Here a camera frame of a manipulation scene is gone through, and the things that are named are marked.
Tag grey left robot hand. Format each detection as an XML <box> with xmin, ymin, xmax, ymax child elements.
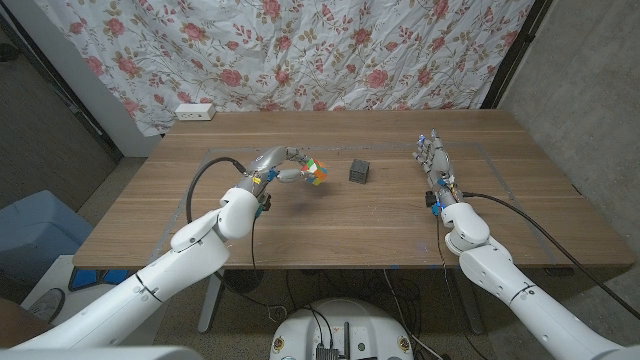
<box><xmin>237</xmin><ymin>145</ymin><xmax>314</xmax><ymax>199</ymax></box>

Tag person's leg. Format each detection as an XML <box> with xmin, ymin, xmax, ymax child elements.
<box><xmin>0</xmin><ymin>297</ymin><xmax>54</xmax><ymax>349</ymax></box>

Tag grey sneaker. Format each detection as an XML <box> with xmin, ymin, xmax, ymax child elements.
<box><xmin>27</xmin><ymin>287</ymin><xmax>66</xmax><ymax>324</ymax></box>

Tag black round floor fan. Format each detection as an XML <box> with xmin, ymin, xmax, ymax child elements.
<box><xmin>222</xmin><ymin>269</ymin><xmax>265</xmax><ymax>295</ymax></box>

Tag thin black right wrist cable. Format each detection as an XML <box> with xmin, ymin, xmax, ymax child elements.
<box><xmin>434</xmin><ymin>214</ymin><xmax>448</xmax><ymax>267</ymax></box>

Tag black backdrop stand pole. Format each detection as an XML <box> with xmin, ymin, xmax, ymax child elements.
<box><xmin>480</xmin><ymin>0</ymin><xmax>554</xmax><ymax>110</ymax></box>

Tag white robot torso base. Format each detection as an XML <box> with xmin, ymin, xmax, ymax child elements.
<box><xmin>269</xmin><ymin>298</ymin><xmax>415</xmax><ymax>360</ymax></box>

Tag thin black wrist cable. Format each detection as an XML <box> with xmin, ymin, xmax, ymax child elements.
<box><xmin>249</xmin><ymin>217</ymin><xmax>258</xmax><ymax>270</ymax></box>
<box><xmin>434</xmin><ymin>214</ymin><xmax>448</xmax><ymax>267</ymax></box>

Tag thin black left wrist cable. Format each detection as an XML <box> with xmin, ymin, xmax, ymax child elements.
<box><xmin>249</xmin><ymin>217</ymin><xmax>258</xmax><ymax>270</ymax></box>

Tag white floor platform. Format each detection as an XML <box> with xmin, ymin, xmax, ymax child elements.
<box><xmin>22</xmin><ymin>254</ymin><xmax>171</xmax><ymax>346</ymax></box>

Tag white power strip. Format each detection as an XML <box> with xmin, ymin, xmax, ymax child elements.
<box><xmin>174</xmin><ymin>102</ymin><xmax>217</xmax><ymax>122</ymax></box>

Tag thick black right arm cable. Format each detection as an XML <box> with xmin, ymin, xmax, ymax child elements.
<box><xmin>461</xmin><ymin>192</ymin><xmax>640</xmax><ymax>320</ymax></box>

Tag blue padded chair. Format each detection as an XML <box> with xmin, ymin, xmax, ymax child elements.
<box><xmin>0</xmin><ymin>189</ymin><xmax>96</xmax><ymax>289</ymax></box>

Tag grey table leg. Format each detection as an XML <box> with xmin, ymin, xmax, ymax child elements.
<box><xmin>452</xmin><ymin>267</ymin><xmax>486</xmax><ymax>335</ymax></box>

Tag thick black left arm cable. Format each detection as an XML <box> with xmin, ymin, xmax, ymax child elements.
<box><xmin>185</xmin><ymin>156</ymin><xmax>289</xmax><ymax>321</ymax></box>

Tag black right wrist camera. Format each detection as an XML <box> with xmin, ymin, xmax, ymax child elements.
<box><xmin>424</xmin><ymin>190</ymin><xmax>444</xmax><ymax>216</ymax></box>

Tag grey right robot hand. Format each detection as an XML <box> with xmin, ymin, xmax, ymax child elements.
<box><xmin>412</xmin><ymin>128</ymin><xmax>457</xmax><ymax>204</ymax></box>

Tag white table leg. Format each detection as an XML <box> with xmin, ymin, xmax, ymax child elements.
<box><xmin>197</xmin><ymin>268</ymin><xmax>226</xmax><ymax>335</ymax></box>

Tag black wall frame bar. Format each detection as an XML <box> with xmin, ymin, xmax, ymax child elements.
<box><xmin>0</xmin><ymin>9</ymin><xmax>125</xmax><ymax>162</ymax></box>

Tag dark grey block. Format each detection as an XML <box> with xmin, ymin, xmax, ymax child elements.
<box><xmin>348</xmin><ymin>158</ymin><xmax>371</xmax><ymax>185</ymax></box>

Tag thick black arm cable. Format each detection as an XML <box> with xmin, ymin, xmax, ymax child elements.
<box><xmin>461</xmin><ymin>192</ymin><xmax>640</xmax><ymax>320</ymax></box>
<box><xmin>185</xmin><ymin>156</ymin><xmax>289</xmax><ymax>321</ymax></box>

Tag blue foot pedal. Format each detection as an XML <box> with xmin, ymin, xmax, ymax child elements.
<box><xmin>68</xmin><ymin>269</ymin><xmax>136</xmax><ymax>292</ymax></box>

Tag floral backdrop cloth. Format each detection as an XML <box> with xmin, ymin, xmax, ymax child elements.
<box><xmin>32</xmin><ymin>0</ymin><xmax>536</xmax><ymax>138</ymax></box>

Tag multicoloured Rubik's cube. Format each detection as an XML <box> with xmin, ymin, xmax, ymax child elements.
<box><xmin>301</xmin><ymin>158</ymin><xmax>330</xmax><ymax>187</ymax></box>

